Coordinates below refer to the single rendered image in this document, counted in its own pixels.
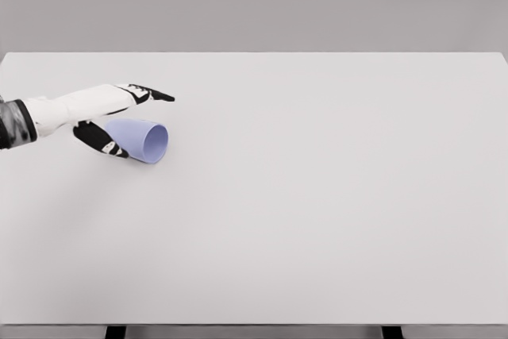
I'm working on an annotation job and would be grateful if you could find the lavender plastic cup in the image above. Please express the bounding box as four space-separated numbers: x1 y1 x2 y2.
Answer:
104 117 169 165

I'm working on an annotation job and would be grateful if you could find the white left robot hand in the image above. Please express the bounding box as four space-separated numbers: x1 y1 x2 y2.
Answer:
65 83 176 160

